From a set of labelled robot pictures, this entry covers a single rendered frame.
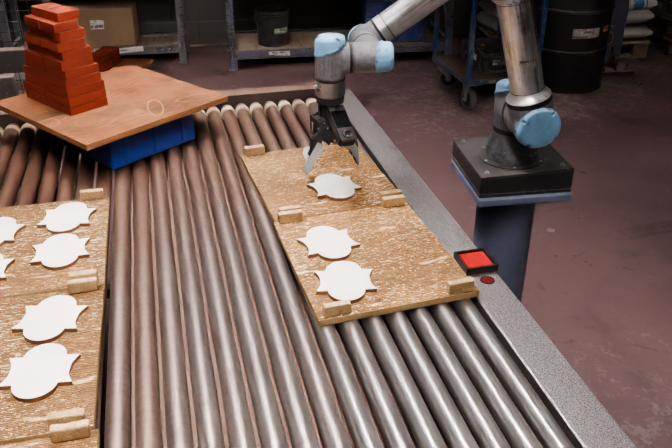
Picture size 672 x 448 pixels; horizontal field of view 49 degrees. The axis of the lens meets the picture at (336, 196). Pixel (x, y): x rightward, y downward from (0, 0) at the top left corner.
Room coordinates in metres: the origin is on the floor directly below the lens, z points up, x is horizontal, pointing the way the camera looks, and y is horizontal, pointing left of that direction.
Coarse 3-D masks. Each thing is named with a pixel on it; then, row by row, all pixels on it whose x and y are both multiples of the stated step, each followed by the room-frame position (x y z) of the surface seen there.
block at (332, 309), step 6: (342, 300) 1.19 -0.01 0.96; (348, 300) 1.19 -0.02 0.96; (324, 306) 1.17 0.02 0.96; (330, 306) 1.17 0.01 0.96; (336, 306) 1.17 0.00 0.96; (342, 306) 1.17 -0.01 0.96; (348, 306) 1.18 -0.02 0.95; (324, 312) 1.16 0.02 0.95; (330, 312) 1.16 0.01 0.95; (336, 312) 1.17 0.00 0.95; (342, 312) 1.17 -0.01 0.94; (348, 312) 1.18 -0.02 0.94
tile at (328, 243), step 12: (312, 228) 1.50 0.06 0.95; (324, 228) 1.50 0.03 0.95; (300, 240) 1.44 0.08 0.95; (312, 240) 1.44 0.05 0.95; (324, 240) 1.44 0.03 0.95; (336, 240) 1.44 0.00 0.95; (348, 240) 1.44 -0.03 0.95; (312, 252) 1.39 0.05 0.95; (324, 252) 1.39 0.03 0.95; (336, 252) 1.39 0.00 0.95; (348, 252) 1.39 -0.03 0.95
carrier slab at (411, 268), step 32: (288, 224) 1.53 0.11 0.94; (320, 224) 1.53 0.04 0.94; (352, 224) 1.53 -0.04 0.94; (384, 224) 1.53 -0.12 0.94; (416, 224) 1.53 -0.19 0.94; (288, 256) 1.40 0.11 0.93; (352, 256) 1.39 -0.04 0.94; (384, 256) 1.39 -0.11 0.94; (416, 256) 1.39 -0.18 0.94; (448, 256) 1.39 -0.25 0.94; (384, 288) 1.27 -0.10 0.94; (416, 288) 1.27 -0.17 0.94; (320, 320) 1.16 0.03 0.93
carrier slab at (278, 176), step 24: (336, 144) 2.02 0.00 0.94; (264, 168) 1.85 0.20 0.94; (288, 168) 1.85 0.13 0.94; (312, 168) 1.85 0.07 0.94; (336, 168) 1.85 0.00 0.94; (360, 168) 1.85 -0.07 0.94; (264, 192) 1.70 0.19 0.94; (288, 192) 1.70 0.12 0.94; (312, 192) 1.70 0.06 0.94; (360, 192) 1.70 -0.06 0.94
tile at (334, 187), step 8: (320, 176) 1.78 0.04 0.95; (328, 176) 1.78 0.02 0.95; (336, 176) 1.78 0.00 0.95; (312, 184) 1.73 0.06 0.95; (320, 184) 1.73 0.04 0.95; (328, 184) 1.73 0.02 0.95; (336, 184) 1.73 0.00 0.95; (344, 184) 1.73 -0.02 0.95; (352, 184) 1.73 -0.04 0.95; (320, 192) 1.68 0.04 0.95; (328, 192) 1.68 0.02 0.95; (336, 192) 1.68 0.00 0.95; (344, 192) 1.68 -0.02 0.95; (352, 192) 1.68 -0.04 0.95; (336, 200) 1.65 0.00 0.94; (344, 200) 1.66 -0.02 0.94
